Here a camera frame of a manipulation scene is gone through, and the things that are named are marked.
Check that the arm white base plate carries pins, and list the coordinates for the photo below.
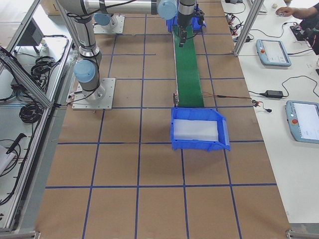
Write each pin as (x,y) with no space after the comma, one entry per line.
(108,25)
(101,99)

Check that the black control box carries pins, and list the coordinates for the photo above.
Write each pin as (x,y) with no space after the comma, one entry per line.
(32,36)

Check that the teach pendant bin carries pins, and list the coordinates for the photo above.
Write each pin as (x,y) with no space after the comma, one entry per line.
(272,53)
(303,120)

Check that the blue bin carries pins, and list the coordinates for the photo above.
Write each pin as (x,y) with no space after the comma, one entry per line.
(171,22)
(201,114)

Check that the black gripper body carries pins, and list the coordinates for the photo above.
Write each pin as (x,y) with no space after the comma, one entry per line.
(183,22)

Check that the blue bin left side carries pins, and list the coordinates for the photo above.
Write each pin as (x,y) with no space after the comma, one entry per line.
(171,22)

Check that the black power adapter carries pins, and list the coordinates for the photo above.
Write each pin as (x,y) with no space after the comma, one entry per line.
(274,94)

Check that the green conveyor belt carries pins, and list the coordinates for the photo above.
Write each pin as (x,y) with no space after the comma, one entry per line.
(188,86)

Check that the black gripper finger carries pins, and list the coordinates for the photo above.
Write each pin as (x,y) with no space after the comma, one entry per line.
(181,42)
(184,36)

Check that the person's hand on desk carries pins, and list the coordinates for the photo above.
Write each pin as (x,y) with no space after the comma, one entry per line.
(285,11)

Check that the aluminium frame post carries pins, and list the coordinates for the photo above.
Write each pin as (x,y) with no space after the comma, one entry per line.
(247,26)

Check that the blue bin right side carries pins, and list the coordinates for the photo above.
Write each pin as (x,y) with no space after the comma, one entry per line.
(201,114)

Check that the teach pendant near left bin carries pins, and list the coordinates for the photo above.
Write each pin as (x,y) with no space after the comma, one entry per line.
(272,53)

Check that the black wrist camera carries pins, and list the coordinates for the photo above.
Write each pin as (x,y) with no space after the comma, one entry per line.
(200,17)

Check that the white foam pad right bin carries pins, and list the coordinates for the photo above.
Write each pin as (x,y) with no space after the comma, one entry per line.
(195,130)

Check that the teach pendant near right bin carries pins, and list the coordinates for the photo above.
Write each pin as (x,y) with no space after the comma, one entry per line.
(303,120)

